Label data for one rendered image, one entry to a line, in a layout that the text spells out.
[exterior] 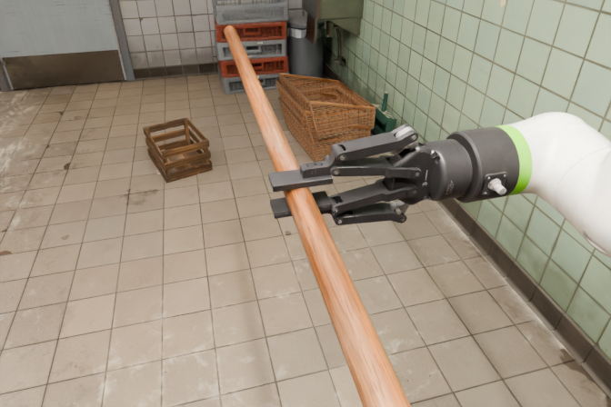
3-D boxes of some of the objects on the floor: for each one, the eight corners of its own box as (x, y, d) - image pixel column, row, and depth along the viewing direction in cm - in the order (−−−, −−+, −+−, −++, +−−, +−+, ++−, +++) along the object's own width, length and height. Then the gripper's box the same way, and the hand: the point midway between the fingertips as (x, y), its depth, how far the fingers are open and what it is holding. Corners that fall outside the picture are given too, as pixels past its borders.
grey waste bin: (328, 84, 418) (330, 23, 388) (290, 87, 410) (289, 25, 380) (317, 71, 448) (318, 14, 419) (281, 74, 440) (280, 15, 411)
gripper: (485, 123, 49) (274, 150, 44) (459, 234, 58) (280, 268, 53) (450, 97, 55) (261, 119, 50) (432, 203, 64) (268, 229, 59)
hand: (299, 191), depth 52 cm, fingers closed on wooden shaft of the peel, 3 cm apart
